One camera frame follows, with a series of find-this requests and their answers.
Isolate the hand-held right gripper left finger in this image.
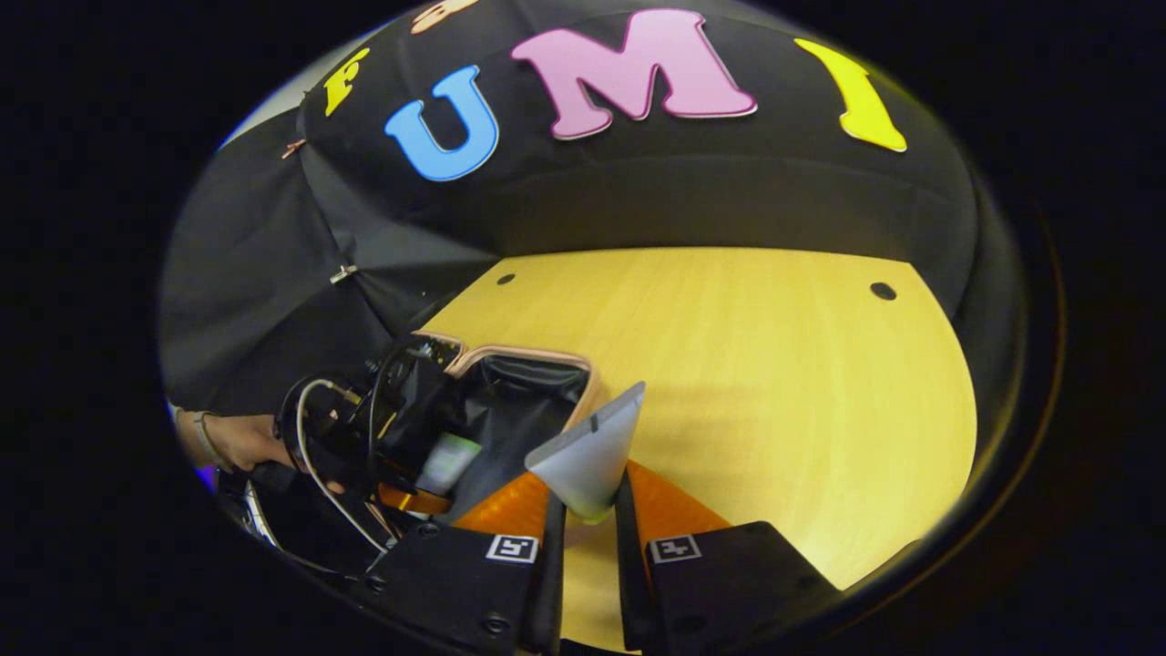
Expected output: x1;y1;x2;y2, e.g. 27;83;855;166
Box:
351;470;568;656

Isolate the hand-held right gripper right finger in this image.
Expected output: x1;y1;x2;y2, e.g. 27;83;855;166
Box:
615;460;844;656

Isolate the white green lotion bottle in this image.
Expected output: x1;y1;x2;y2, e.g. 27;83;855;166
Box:
417;432;482;498

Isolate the pink suitcase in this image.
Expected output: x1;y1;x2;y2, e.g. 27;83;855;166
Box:
401;333;604;525

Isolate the grey cosmetic tube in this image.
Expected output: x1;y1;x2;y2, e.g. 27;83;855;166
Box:
526;381;647;526

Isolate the black backdrop cloth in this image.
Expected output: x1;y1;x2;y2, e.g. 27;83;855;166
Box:
159;0;1030;415

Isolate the white cable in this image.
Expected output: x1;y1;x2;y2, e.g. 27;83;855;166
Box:
295;377;395;555

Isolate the thin wrist bracelet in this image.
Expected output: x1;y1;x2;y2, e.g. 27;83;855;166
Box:
192;411;234;474

